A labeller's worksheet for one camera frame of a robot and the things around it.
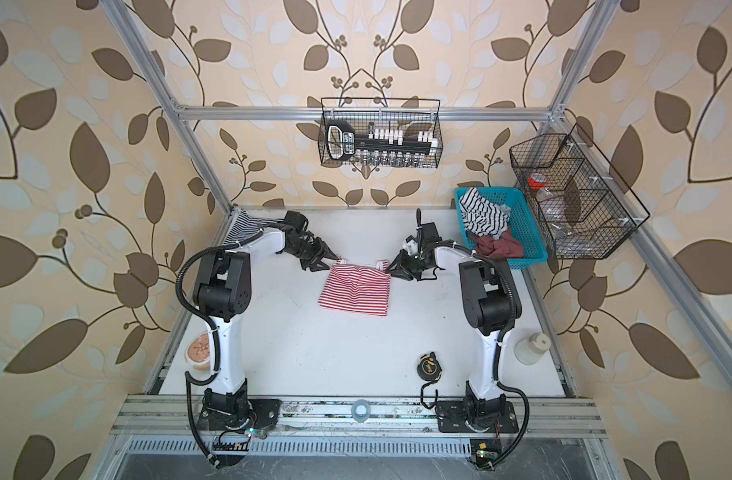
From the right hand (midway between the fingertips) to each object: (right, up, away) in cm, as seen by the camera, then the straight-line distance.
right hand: (389, 273), depth 97 cm
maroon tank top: (+40, +8, +5) cm, 41 cm away
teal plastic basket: (+49, +16, +11) cm, 53 cm away
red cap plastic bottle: (+40, +27, -16) cm, 51 cm away
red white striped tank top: (-10, -5, -2) cm, 12 cm away
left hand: (-18, +5, +1) cm, 18 cm away
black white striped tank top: (+35, +19, +14) cm, 43 cm away
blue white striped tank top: (-56, +17, +18) cm, 62 cm away
